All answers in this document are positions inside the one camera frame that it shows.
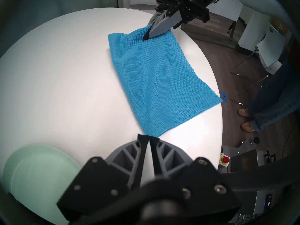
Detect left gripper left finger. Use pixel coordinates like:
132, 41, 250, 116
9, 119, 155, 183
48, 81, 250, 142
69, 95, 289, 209
57, 134, 150, 222

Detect yellow red emergency stop button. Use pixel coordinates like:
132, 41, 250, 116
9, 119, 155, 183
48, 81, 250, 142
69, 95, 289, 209
219, 153, 231, 168

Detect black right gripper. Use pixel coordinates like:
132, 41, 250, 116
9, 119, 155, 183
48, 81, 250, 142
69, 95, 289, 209
143, 0, 210, 42

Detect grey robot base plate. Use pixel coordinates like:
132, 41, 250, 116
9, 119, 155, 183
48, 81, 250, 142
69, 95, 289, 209
239, 137, 300, 154

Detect grey robot pedestal column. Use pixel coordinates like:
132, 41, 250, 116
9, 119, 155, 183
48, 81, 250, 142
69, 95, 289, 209
231, 149, 291, 215

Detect blue microfibre napkin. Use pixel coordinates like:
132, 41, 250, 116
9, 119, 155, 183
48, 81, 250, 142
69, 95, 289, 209
108, 24, 223, 138

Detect person blue jeans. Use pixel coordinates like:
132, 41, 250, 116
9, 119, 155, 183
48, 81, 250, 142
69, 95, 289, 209
248, 59, 300, 133

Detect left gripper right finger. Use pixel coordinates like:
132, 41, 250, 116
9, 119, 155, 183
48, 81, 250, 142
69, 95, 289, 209
149, 135, 240, 208

